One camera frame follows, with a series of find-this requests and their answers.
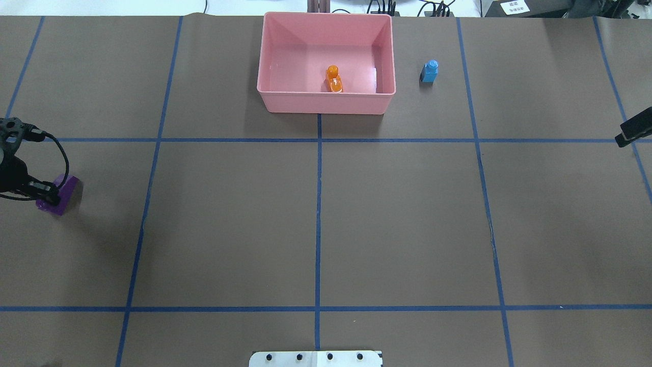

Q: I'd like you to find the orange block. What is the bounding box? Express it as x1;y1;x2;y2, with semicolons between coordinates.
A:
325;65;344;93

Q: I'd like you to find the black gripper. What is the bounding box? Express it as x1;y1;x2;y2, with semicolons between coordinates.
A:
1;153;59;200

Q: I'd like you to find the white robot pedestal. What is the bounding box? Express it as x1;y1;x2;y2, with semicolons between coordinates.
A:
249;350;384;366

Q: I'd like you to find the purple block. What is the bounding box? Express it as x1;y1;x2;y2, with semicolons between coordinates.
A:
35;174;82;217

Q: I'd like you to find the pink plastic box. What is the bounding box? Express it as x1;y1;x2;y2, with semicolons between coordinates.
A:
257;12;397;115

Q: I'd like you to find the small blue block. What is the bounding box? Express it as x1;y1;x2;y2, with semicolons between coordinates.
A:
420;60;439;84

